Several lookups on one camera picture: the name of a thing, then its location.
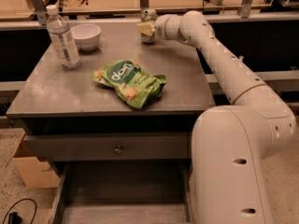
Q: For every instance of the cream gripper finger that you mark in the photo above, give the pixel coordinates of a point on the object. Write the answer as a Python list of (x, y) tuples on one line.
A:
[(146, 28)]

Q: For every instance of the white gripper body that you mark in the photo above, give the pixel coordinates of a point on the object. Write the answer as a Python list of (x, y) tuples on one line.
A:
[(162, 28)]

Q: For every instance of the green 7up soda can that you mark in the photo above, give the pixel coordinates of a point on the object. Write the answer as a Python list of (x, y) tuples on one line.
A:
[(148, 15)]

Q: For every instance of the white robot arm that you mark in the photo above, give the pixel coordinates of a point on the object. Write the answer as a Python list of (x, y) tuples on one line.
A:
[(230, 141)]

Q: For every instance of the grey drawer cabinet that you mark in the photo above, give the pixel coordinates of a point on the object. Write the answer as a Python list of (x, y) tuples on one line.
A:
[(57, 101)]

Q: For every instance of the grey upper drawer with knob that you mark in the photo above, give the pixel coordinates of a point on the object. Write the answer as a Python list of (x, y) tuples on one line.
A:
[(110, 146)]

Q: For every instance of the open grey middle drawer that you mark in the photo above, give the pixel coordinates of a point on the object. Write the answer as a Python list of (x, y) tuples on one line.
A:
[(123, 192)]

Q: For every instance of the green snack chip bag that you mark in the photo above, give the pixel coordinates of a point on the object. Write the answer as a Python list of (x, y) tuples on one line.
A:
[(133, 84)]

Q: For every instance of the white ceramic bowl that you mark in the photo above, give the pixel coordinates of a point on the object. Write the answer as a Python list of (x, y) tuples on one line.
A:
[(86, 36)]

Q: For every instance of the clear plastic water bottle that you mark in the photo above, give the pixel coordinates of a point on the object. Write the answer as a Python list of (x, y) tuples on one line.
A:
[(62, 39)]

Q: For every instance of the brown cardboard box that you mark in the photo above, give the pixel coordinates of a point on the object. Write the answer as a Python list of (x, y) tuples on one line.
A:
[(34, 173)]

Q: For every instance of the grey metal rail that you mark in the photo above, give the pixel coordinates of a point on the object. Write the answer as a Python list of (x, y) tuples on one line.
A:
[(279, 81)]

